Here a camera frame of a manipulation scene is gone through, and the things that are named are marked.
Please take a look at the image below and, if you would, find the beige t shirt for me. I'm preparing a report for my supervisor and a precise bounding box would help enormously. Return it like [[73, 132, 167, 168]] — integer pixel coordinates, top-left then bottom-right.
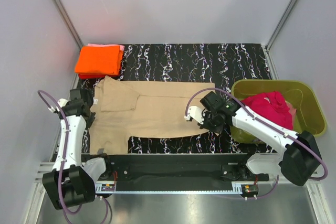
[[89, 77, 215, 154]]

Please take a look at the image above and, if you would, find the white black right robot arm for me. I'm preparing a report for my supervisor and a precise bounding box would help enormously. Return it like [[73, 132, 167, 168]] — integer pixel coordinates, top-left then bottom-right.
[[198, 91, 323, 186]]

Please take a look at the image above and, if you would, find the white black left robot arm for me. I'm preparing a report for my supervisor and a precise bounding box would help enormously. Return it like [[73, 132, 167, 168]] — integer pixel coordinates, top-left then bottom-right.
[[42, 89, 107, 215]]

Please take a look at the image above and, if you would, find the folded red t shirt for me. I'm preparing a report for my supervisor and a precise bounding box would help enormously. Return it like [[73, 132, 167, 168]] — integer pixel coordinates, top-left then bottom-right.
[[78, 73, 120, 80]]

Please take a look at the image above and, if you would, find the folded orange t shirt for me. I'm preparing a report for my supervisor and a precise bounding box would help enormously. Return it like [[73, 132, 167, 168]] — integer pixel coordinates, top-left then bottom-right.
[[75, 45, 123, 76]]

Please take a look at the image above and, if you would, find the crumpled magenta t shirt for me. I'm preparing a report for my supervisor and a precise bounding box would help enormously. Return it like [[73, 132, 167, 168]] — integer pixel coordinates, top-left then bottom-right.
[[242, 91, 293, 130]]

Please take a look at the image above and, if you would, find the folded pink t shirt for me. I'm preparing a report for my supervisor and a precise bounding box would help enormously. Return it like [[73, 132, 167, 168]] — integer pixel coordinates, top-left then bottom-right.
[[87, 44, 125, 51]]

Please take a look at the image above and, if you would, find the right power connector board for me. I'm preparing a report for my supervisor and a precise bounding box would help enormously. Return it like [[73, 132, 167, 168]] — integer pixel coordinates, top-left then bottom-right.
[[243, 184, 259, 193]]

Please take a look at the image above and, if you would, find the power connector board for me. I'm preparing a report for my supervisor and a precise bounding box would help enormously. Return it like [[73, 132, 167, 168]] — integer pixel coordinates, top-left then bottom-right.
[[243, 184, 259, 193], [101, 184, 116, 192]]

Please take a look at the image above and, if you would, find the crumpled dusty pink t shirt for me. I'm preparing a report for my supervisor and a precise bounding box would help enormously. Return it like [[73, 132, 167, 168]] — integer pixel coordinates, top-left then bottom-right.
[[286, 101, 297, 121]]

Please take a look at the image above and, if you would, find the left power connector board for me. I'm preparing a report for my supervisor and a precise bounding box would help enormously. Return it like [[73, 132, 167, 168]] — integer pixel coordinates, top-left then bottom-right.
[[101, 184, 116, 192]]

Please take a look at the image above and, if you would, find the olive green plastic bin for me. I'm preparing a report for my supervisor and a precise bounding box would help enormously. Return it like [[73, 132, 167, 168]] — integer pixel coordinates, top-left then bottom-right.
[[231, 79, 327, 137]]

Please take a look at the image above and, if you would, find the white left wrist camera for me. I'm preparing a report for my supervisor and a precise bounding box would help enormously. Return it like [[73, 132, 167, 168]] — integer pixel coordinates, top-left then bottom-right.
[[49, 99, 68, 113]]

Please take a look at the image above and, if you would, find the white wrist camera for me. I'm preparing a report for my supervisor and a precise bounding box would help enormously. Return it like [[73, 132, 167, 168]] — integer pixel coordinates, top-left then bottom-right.
[[184, 106, 204, 124], [49, 99, 68, 113]]

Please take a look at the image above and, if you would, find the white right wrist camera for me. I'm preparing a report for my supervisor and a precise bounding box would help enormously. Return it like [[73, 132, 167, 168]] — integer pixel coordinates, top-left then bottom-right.
[[184, 106, 204, 124]]

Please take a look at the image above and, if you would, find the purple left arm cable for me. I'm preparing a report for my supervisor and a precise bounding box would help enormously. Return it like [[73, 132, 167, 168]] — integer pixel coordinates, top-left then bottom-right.
[[37, 89, 113, 223]]

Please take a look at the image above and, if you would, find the aluminium front rail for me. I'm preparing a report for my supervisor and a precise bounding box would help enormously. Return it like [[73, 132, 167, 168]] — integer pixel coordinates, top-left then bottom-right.
[[36, 156, 269, 200]]

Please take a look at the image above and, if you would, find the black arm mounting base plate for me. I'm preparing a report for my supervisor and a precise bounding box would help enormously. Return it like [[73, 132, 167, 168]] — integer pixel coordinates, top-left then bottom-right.
[[83, 154, 270, 192]]

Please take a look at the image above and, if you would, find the aluminium frame post left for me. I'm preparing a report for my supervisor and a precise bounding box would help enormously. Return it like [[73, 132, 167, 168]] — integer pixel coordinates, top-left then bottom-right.
[[52, 0, 84, 49]]

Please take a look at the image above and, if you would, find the aluminium frame post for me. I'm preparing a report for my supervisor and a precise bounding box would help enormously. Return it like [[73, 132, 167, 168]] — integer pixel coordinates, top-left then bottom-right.
[[265, 0, 299, 51], [52, 0, 84, 49]]

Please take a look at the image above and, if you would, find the aluminium frame post right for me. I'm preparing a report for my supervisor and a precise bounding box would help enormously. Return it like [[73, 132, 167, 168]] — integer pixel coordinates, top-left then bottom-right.
[[265, 0, 299, 51]]

